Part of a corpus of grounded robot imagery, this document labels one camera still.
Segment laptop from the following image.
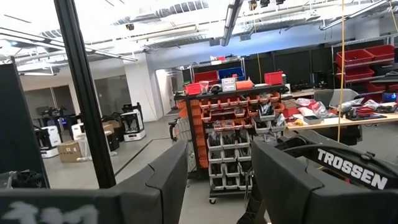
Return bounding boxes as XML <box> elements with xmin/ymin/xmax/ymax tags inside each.
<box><xmin>381</xmin><ymin>92</ymin><xmax>398</xmax><ymax>103</ymax></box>

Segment large red bin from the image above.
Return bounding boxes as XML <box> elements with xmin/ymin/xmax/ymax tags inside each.
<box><xmin>337</xmin><ymin>67</ymin><xmax>375</xmax><ymax>81</ymax></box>
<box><xmin>335</xmin><ymin>49</ymin><xmax>374</xmax><ymax>66</ymax></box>
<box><xmin>365</xmin><ymin>44</ymin><xmax>396</xmax><ymax>62</ymax></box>

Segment cardboard box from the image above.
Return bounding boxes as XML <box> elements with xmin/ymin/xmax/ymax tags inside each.
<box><xmin>57</xmin><ymin>139</ymin><xmax>83</xmax><ymax>163</ymax></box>

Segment metal shelving unit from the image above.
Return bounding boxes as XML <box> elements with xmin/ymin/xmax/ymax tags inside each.
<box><xmin>331</xmin><ymin>34</ymin><xmax>398</xmax><ymax>103</ymax></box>

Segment yellow cable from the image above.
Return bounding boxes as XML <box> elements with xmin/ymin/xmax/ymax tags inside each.
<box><xmin>255</xmin><ymin>52</ymin><xmax>262</xmax><ymax>84</ymax></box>
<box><xmin>337</xmin><ymin>0</ymin><xmax>346</xmax><ymax>143</ymax></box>

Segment white box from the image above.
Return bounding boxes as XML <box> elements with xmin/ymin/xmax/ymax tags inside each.
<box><xmin>221</xmin><ymin>77</ymin><xmax>237</xmax><ymax>93</ymax></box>

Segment ceiling light bar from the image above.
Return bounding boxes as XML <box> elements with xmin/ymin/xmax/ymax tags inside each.
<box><xmin>221</xmin><ymin>0</ymin><xmax>245</xmax><ymax>47</ymax></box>

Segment white and black machine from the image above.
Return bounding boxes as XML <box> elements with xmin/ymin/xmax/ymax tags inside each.
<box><xmin>120</xmin><ymin>102</ymin><xmax>147</xmax><ymax>142</ymax></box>
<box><xmin>34</xmin><ymin>124</ymin><xmax>62</xmax><ymax>159</ymax></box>
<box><xmin>70</xmin><ymin>123</ymin><xmax>86</xmax><ymax>141</ymax></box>

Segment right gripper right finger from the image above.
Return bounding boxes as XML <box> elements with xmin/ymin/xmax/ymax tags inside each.
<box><xmin>251</xmin><ymin>139</ymin><xmax>354</xmax><ymax>224</ymax></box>

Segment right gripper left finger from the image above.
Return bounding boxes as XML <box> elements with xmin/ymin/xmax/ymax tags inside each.
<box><xmin>115</xmin><ymin>140</ymin><xmax>189</xmax><ymax>224</ymax></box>

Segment black aluminium frame rails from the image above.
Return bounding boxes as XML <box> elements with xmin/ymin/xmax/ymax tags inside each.
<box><xmin>53</xmin><ymin>0</ymin><xmax>118</xmax><ymax>190</ymax></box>

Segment long wooden table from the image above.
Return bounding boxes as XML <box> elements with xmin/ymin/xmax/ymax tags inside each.
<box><xmin>285</xmin><ymin>88</ymin><xmax>398</xmax><ymax>131</ymax></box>

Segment wide blue bin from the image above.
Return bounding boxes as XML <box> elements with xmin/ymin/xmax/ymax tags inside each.
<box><xmin>218</xmin><ymin>67</ymin><xmax>246</xmax><ymax>81</ymax></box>

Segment black partition panel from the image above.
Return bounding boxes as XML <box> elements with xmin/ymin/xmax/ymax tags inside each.
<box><xmin>0</xmin><ymin>63</ymin><xmax>50</xmax><ymax>189</ymax></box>

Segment wide red bin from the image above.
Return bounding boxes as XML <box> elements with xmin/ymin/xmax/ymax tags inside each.
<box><xmin>193</xmin><ymin>70</ymin><xmax>220</xmax><ymax>85</ymax></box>

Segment black tray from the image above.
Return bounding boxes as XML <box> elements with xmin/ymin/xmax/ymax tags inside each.
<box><xmin>345</xmin><ymin>107</ymin><xmax>388</xmax><ymax>121</ymax></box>

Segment parts bin rack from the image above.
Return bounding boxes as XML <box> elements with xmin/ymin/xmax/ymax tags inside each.
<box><xmin>174</xmin><ymin>83</ymin><xmax>289</xmax><ymax>205</ymax></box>

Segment small red bin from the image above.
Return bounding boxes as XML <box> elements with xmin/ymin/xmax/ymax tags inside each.
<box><xmin>185</xmin><ymin>82</ymin><xmax>203</xmax><ymax>96</ymax></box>
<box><xmin>264</xmin><ymin>71</ymin><xmax>284</xmax><ymax>86</ymax></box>

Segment orange box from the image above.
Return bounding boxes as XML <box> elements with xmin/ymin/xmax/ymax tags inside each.
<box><xmin>235</xmin><ymin>80</ymin><xmax>254</xmax><ymax>91</ymax></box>

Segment grey office chair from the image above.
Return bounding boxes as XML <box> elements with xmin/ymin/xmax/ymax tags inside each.
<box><xmin>313</xmin><ymin>88</ymin><xmax>360</xmax><ymax>108</ymax></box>

